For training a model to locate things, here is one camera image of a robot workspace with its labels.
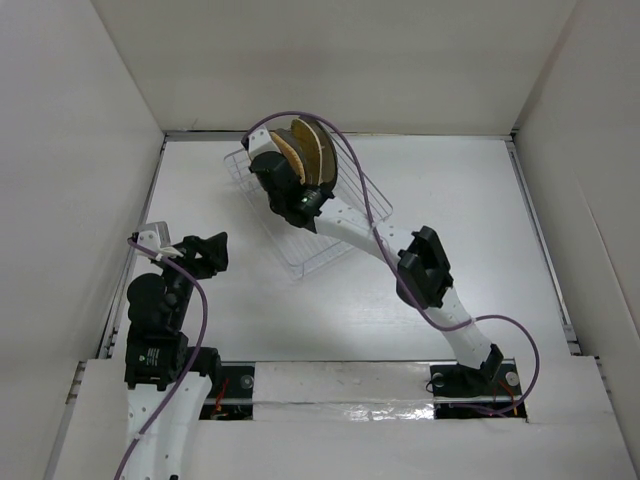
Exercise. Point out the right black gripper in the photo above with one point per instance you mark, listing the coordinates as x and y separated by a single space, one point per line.
293 170

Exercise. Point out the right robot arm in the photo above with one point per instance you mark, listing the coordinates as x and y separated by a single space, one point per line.
417 260

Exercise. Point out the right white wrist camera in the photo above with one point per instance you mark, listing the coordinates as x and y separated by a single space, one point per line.
259 142

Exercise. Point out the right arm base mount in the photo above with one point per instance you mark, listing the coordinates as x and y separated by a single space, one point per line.
463 393

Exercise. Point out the white wire dish rack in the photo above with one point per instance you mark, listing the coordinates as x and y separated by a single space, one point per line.
298 250

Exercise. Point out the square woven bamboo tray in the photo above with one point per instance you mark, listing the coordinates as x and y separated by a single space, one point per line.
291 154

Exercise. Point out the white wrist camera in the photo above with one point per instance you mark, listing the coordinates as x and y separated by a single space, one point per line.
153 238
259 142

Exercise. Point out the black plate with deer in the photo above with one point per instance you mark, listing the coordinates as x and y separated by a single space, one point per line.
288 136

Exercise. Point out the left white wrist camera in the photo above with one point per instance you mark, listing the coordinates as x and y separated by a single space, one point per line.
153 238

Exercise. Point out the dark rimmed cream plate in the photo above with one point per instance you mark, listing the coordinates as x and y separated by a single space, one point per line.
326 153

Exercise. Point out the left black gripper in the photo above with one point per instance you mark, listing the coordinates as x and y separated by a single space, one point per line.
211 253

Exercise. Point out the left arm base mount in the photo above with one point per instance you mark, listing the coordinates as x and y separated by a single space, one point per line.
231 398

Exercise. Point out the yellow fan-shaped bamboo plate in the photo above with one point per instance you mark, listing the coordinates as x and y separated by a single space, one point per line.
306 133

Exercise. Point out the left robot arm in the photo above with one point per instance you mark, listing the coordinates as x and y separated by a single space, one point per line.
167 377

